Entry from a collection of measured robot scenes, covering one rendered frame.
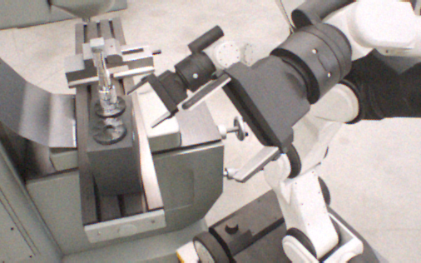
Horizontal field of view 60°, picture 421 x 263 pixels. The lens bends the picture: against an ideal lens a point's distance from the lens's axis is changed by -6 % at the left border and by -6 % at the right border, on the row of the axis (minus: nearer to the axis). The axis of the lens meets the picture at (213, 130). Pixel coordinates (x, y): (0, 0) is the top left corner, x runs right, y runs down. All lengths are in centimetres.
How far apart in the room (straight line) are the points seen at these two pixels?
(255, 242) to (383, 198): 121
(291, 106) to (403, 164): 231
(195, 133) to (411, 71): 98
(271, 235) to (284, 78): 108
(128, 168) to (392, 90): 67
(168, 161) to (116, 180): 49
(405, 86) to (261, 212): 90
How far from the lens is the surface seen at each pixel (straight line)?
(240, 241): 144
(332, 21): 53
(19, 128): 140
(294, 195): 123
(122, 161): 102
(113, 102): 107
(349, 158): 264
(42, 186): 157
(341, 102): 85
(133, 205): 110
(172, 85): 98
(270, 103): 45
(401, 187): 261
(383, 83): 80
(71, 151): 146
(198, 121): 161
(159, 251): 189
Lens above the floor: 183
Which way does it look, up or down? 43 degrees down
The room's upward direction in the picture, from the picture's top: straight up
